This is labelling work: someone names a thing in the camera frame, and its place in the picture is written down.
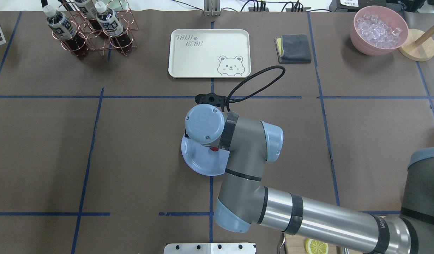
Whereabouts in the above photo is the aluminium frame post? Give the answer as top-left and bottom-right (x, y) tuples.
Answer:
(204, 0), (221, 16)

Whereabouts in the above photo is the pink ice bowl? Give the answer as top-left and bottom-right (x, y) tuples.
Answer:
(350, 5), (409, 56)

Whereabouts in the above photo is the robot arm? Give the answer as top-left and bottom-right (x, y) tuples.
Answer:
(184, 100), (434, 254)

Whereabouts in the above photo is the lemon half slice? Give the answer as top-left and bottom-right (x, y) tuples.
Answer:
(304, 238), (329, 254)

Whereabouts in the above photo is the dark drink bottle front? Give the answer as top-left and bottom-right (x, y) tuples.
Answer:
(73, 0), (106, 38)

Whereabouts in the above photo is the wooden cup stand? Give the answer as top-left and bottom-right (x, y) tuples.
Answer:
(399, 25), (434, 61)

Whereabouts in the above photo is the copper wire bottle rack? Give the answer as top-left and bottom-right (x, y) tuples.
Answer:
(52, 0), (139, 60)

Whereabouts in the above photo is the bamboo cutting board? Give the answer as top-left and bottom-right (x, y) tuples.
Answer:
(284, 235), (351, 254)

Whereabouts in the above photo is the grey folded cloth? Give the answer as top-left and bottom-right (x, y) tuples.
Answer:
(276, 34), (312, 64)

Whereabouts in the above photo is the dark drink bottle left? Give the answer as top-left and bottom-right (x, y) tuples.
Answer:
(95, 1), (133, 55)

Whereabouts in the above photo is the green bowl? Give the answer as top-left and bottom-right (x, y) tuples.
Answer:
(103, 0), (130, 11)

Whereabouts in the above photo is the cream bear tray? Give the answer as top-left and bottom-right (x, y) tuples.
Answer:
(168, 29), (251, 79)

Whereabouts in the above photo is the blue plate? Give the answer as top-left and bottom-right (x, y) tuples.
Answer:
(181, 136), (230, 176)

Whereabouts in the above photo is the yellow sponge cloth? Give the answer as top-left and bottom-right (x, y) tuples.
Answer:
(275, 37), (284, 58)

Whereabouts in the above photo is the dark drink bottle right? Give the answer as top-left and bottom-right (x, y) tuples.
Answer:
(42, 5), (88, 57)

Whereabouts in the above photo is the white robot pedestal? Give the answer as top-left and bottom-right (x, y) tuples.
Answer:
(163, 242), (257, 254)

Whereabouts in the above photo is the dark drink bottle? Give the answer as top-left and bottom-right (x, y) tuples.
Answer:
(42, 5), (88, 57)
(95, 1), (133, 55)
(73, 0), (106, 38)

